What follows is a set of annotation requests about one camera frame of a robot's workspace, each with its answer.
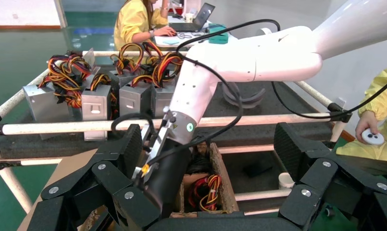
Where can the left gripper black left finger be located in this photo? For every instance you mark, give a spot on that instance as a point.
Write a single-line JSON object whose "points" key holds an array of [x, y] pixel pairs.
{"points": [[132, 150]]}

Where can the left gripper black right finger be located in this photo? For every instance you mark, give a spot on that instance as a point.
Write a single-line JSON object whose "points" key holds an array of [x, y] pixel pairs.
{"points": [[295, 146]]}

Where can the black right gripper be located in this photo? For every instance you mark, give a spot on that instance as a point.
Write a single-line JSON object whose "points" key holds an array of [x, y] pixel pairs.
{"points": [[167, 178]]}

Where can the white round remote control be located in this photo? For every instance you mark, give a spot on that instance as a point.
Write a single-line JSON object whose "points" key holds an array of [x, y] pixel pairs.
{"points": [[374, 138]]}

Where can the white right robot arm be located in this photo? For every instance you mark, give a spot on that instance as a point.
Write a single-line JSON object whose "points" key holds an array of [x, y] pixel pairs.
{"points": [[276, 57]]}

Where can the brown cardboard box with dividers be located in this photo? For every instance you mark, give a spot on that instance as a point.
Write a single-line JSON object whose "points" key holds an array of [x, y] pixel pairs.
{"points": [[228, 191]]}

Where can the teal plastic box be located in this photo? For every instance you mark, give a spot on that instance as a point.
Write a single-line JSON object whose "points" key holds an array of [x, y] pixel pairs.
{"points": [[218, 36]]}

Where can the bare human hand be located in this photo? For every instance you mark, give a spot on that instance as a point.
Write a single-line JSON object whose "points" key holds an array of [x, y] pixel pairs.
{"points": [[367, 121], [166, 31]]}

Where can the grey curved plastic piece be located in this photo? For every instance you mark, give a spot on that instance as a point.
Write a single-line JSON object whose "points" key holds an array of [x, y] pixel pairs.
{"points": [[244, 101]]}

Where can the clear acrylic label sign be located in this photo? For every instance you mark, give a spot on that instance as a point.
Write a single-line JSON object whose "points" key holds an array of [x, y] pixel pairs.
{"points": [[89, 60]]}

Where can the white desk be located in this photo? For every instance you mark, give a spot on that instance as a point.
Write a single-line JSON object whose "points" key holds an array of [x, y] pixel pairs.
{"points": [[158, 40]]}

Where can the light blue sticky note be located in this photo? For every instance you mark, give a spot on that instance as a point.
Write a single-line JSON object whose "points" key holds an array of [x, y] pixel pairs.
{"points": [[171, 41]]}

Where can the long-haired person in yellow coat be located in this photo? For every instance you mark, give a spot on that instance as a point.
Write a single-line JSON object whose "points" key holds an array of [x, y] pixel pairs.
{"points": [[132, 22]]}

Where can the white paper cup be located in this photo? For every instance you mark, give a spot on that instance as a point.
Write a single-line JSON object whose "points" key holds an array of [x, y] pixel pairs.
{"points": [[189, 18]]}

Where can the dark open laptop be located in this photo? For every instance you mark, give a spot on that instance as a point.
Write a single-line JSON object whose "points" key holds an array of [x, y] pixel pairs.
{"points": [[202, 16]]}

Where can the white pipe cart frame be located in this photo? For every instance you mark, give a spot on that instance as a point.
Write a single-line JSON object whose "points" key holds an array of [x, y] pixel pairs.
{"points": [[85, 126]]}

